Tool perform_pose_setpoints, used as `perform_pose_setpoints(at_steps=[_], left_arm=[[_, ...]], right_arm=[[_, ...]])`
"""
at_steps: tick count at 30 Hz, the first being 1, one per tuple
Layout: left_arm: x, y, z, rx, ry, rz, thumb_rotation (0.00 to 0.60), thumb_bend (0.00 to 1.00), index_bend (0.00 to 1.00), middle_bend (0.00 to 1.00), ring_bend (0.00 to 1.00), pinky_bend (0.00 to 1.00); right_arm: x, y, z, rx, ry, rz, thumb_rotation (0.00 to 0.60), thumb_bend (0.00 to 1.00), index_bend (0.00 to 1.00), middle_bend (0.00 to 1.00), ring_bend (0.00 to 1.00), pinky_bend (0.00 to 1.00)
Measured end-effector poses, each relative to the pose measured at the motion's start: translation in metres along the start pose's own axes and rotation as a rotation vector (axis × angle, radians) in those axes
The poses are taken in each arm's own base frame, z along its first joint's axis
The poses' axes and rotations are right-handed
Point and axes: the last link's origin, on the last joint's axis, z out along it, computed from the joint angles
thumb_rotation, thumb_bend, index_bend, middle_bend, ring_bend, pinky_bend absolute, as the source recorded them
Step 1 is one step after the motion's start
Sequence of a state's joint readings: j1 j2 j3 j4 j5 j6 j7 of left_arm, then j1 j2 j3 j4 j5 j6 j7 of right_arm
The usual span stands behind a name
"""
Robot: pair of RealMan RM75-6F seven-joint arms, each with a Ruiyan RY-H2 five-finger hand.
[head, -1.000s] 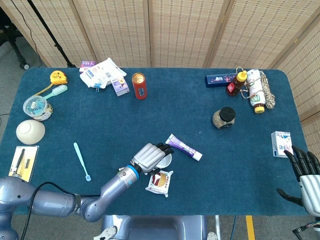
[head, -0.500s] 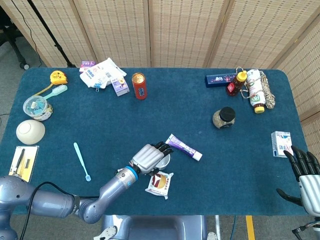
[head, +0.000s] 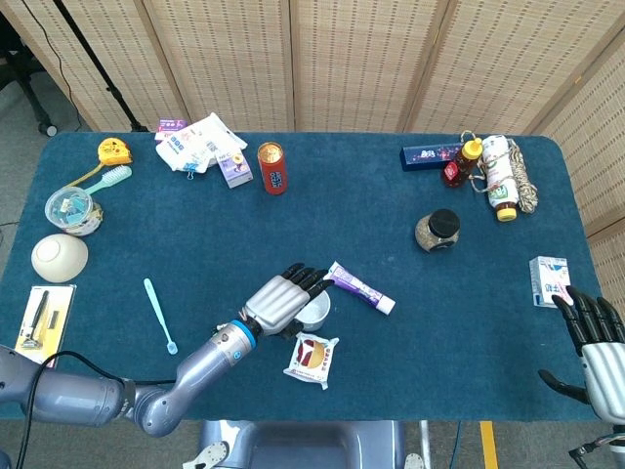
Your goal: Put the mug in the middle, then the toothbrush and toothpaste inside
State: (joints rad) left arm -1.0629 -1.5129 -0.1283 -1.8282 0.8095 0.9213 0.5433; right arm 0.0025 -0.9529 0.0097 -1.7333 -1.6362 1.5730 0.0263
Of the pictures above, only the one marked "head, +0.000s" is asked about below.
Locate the purple toothpaste tube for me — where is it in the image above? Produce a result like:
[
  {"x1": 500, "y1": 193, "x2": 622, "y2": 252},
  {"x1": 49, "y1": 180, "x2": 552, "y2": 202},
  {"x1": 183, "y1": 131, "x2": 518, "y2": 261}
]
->
[{"x1": 323, "y1": 260, "x2": 397, "y2": 316}]

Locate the small purple white box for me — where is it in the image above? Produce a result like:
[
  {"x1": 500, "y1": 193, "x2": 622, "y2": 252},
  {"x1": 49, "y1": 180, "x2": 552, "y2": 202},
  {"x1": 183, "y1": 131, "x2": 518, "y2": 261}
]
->
[{"x1": 217, "y1": 150, "x2": 254, "y2": 191}]

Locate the red soda can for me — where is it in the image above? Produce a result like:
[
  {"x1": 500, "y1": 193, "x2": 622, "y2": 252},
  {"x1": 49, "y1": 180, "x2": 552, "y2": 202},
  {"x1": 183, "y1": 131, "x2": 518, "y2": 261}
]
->
[{"x1": 257, "y1": 141, "x2": 289, "y2": 196}]

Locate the beige rope bundle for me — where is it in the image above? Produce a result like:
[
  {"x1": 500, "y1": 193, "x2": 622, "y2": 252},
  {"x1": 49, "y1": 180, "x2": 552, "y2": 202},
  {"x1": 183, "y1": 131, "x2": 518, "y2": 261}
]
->
[{"x1": 458, "y1": 129, "x2": 540, "y2": 215}]

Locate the mint green scrub brush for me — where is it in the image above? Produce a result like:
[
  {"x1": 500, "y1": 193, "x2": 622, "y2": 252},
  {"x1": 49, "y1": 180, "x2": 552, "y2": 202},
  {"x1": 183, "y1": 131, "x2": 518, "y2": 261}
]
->
[{"x1": 82, "y1": 165, "x2": 134, "y2": 196}]

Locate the clear tub with clips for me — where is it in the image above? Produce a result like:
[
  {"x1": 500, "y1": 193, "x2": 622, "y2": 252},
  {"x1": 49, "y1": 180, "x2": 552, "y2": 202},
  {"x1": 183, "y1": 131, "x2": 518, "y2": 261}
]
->
[{"x1": 44, "y1": 186, "x2": 104, "y2": 237}]

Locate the light blue toothbrush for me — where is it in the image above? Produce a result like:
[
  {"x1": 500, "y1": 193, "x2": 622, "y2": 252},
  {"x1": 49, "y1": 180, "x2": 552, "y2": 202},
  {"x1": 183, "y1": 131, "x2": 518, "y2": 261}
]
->
[{"x1": 143, "y1": 277, "x2": 180, "y2": 356}]

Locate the yellow plastic handle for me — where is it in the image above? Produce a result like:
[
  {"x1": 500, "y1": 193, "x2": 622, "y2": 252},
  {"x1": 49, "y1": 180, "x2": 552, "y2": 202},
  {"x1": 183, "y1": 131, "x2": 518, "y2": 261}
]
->
[{"x1": 62, "y1": 163, "x2": 106, "y2": 192}]

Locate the white plastic pouch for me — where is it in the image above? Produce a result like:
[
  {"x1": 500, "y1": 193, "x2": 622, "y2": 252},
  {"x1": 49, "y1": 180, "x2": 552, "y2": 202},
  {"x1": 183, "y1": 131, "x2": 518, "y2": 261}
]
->
[{"x1": 183, "y1": 111, "x2": 249, "y2": 165}]

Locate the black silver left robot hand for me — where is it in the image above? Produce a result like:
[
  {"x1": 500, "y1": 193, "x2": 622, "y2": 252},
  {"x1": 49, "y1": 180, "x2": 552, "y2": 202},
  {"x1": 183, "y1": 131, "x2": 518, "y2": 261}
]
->
[{"x1": 241, "y1": 262, "x2": 333, "y2": 341}]

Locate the bamboo folding screen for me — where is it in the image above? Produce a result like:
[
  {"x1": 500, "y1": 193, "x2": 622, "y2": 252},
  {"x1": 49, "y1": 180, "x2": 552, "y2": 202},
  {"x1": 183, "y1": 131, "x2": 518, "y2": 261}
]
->
[{"x1": 0, "y1": 0, "x2": 625, "y2": 367}]

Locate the white drink bottle yellow cap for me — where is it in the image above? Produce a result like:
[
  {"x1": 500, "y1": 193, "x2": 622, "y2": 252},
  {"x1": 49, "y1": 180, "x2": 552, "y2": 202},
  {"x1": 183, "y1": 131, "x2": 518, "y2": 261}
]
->
[{"x1": 480, "y1": 135, "x2": 520, "y2": 223}]

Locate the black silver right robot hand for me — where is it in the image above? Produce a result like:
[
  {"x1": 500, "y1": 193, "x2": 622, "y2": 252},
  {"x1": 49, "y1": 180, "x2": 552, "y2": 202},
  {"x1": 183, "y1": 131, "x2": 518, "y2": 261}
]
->
[{"x1": 537, "y1": 285, "x2": 625, "y2": 424}]

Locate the blue cable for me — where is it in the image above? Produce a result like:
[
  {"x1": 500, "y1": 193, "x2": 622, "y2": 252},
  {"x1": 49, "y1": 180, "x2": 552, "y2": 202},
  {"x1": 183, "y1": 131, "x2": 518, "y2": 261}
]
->
[{"x1": 448, "y1": 420, "x2": 463, "y2": 469}]

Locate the metal table leg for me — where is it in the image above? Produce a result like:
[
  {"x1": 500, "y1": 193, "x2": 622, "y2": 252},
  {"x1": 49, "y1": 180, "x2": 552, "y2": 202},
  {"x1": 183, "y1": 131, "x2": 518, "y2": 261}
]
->
[{"x1": 418, "y1": 420, "x2": 434, "y2": 469}]

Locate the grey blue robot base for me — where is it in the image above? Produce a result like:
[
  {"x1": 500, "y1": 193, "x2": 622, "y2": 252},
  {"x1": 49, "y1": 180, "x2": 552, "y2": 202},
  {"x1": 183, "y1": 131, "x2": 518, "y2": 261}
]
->
[{"x1": 183, "y1": 418, "x2": 431, "y2": 469}]

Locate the snack packet with orange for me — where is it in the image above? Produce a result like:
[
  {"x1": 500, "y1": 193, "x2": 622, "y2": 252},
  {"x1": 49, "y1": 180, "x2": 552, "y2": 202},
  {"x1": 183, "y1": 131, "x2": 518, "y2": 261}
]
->
[{"x1": 282, "y1": 331, "x2": 340, "y2": 391}]

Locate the white blue milk carton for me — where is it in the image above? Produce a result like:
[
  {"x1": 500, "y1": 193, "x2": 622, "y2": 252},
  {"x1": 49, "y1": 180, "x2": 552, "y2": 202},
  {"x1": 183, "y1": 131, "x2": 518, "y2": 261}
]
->
[{"x1": 528, "y1": 256, "x2": 575, "y2": 309}]

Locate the razor in card pack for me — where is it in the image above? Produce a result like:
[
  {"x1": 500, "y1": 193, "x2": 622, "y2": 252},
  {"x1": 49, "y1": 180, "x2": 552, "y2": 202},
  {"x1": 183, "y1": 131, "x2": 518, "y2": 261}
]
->
[{"x1": 14, "y1": 284, "x2": 78, "y2": 368}]

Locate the glass jar black lid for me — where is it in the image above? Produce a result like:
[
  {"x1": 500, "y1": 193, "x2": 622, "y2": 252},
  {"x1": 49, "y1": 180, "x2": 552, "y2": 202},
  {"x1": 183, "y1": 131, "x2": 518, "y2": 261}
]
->
[{"x1": 414, "y1": 208, "x2": 462, "y2": 254}]

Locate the black tripod stand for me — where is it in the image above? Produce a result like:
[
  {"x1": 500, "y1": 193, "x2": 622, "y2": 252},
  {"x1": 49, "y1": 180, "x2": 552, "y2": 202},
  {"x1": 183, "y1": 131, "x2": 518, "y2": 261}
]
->
[{"x1": 51, "y1": 0, "x2": 150, "y2": 133}]

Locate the dark blue long box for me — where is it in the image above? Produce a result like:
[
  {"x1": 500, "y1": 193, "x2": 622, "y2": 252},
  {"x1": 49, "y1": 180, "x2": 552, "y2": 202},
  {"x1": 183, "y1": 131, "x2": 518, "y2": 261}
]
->
[{"x1": 400, "y1": 142, "x2": 465, "y2": 173}]

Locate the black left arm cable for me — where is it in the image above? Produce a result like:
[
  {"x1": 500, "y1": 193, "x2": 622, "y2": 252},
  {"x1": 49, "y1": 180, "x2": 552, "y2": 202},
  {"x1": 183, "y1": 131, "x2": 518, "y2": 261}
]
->
[{"x1": 17, "y1": 350, "x2": 177, "y2": 469}]

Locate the beige bowl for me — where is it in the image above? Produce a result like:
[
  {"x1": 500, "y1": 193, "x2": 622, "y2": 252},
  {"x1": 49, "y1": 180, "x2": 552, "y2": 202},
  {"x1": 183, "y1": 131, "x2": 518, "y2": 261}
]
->
[{"x1": 30, "y1": 233, "x2": 90, "y2": 284}]

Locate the blue felt table cover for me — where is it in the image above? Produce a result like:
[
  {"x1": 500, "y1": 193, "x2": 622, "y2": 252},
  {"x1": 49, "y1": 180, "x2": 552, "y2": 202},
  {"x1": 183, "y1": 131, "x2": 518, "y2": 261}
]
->
[{"x1": 0, "y1": 131, "x2": 606, "y2": 422}]

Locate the thin black wall cable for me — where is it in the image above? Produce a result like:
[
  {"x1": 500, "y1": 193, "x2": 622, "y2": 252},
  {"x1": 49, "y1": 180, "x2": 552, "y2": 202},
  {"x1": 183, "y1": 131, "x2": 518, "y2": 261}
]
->
[{"x1": 28, "y1": 0, "x2": 83, "y2": 129}]

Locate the yellow tape measure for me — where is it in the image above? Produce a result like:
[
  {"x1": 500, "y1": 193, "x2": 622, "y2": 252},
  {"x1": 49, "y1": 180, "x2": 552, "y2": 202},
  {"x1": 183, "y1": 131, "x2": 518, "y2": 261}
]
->
[{"x1": 97, "y1": 138, "x2": 134, "y2": 166}]

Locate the honey bottle yellow cap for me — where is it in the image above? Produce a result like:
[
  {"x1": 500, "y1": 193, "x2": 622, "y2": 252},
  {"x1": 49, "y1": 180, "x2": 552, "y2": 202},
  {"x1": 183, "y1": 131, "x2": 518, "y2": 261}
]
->
[{"x1": 441, "y1": 138, "x2": 483, "y2": 190}]

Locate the white cup with handle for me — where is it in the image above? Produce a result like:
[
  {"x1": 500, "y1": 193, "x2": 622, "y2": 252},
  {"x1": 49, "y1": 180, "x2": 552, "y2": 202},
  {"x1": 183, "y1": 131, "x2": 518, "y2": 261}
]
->
[{"x1": 295, "y1": 290, "x2": 332, "y2": 332}]

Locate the black wheeled chair base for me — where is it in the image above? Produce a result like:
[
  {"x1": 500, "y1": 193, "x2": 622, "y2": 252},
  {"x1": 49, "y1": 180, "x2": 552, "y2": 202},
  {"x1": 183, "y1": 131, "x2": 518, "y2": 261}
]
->
[{"x1": 0, "y1": 46, "x2": 60, "y2": 137}]

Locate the purple white card pack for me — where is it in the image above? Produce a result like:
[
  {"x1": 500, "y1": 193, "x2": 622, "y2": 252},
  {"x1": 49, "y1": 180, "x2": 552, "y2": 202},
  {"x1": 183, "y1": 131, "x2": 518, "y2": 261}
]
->
[{"x1": 154, "y1": 117, "x2": 189, "y2": 143}]

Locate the white wipes pack blue print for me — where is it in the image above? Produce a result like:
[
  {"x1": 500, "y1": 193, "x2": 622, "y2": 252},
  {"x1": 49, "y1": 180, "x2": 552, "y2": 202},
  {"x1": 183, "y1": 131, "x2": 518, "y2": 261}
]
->
[{"x1": 154, "y1": 132, "x2": 212, "y2": 173}]

